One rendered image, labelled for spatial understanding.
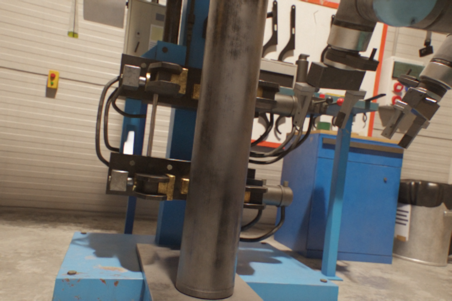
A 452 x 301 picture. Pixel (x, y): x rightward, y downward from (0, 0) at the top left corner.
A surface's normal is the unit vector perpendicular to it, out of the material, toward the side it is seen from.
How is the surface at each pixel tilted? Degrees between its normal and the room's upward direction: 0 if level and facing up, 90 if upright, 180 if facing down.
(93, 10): 139
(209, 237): 90
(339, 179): 90
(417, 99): 83
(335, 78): 114
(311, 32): 90
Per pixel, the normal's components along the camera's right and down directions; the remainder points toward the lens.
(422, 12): 0.06, 0.42
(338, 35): -0.77, 0.11
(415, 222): -0.53, -0.01
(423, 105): 0.58, 0.47
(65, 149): 0.27, 0.03
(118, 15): 0.09, 0.76
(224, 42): -0.33, -0.04
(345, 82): 0.40, 0.45
